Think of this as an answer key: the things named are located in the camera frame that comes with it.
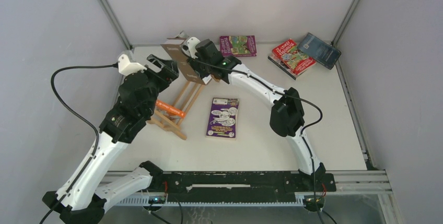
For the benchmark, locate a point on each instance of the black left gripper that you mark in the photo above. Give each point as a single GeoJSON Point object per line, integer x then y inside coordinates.
{"type": "Point", "coordinates": [168, 72]}

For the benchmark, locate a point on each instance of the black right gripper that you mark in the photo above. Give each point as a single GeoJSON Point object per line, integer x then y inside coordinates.
{"type": "Point", "coordinates": [195, 63]}

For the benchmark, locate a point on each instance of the purple Treehouse book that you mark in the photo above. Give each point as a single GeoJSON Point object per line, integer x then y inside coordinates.
{"type": "Point", "coordinates": [238, 46]}

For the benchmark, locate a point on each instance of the wooden book rack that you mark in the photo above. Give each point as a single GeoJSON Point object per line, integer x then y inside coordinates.
{"type": "Point", "coordinates": [184, 100]}

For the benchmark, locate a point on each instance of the orange Treehouse book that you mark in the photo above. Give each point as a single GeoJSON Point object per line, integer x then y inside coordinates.
{"type": "Point", "coordinates": [169, 109]}

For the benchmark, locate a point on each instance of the grey ianra book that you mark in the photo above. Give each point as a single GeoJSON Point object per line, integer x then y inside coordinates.
{"type": "Point", "coordinates": [181, 35]}

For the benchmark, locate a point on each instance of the brown white Decorate book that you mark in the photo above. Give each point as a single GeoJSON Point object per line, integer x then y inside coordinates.
{"type": "Point", "coordinates": [173, 48]}

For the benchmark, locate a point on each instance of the purple white cartoon book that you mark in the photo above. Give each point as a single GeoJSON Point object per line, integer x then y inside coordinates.
{"type": "Point", "coordinates": [222, 121]}

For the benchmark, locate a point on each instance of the red Treehouse book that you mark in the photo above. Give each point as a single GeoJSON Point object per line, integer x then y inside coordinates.
{"type": "Point", "coordinates": [288, 54]}

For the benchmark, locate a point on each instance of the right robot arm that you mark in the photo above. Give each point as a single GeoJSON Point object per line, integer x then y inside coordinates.
{"type": "Point", "coordinates": [287, 113]}

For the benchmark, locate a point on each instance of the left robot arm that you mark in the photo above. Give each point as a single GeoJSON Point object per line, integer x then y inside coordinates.
{"type": "Point", "coordinates": [82, 199]}

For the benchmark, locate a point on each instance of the dark floral book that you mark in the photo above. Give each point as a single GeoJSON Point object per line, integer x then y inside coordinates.
{"type": "Point", "coordinates": [280, 64]}

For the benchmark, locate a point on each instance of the dark blue book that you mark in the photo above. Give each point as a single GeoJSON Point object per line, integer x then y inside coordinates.
{"type": "Point", "coordinates": [322, 52]}

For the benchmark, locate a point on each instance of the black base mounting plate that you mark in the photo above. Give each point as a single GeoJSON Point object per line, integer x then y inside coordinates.
{"type": "Point", "coordinates": [256, 187]}

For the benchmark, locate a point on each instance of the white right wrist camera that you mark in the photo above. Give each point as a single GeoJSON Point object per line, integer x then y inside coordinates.
{"type": "Point", "coordinates": [188, 47]}

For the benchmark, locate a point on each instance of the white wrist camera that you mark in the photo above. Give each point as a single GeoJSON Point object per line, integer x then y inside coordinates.
{"type": "Point", "coordinates": [128, 65]}
{"type": "Point", "coordinates": [188, 47]}

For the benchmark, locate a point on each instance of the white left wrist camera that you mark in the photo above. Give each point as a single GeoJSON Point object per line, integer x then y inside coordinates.
{"type": "Point", "coordinates": [128, 65]}

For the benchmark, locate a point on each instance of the aluminium frame rail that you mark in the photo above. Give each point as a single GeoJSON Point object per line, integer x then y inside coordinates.
{"type": "Point", "coordinates": [127, 188]}

